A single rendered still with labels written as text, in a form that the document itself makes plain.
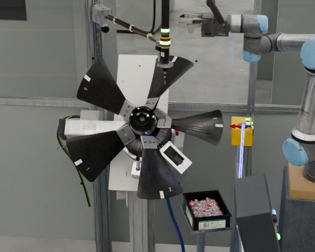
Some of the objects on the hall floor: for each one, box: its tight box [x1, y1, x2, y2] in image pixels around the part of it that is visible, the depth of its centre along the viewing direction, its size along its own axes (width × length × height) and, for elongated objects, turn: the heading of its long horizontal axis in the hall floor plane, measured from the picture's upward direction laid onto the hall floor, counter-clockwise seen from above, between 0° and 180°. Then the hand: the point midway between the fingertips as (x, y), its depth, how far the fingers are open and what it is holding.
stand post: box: [129, 191, 149, 252], centre depth 312 cm, size 4×9×91 cm, turn 85°
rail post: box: [230, 173, 236, 252], centre depth 331 cm, size 4×4×78 cm
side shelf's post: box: [153, 200, 155, 252], centre depth 354 cm, size 4×4×83 cm
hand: (181, 17), depth 252 cm, fingers open, 8 cm apart
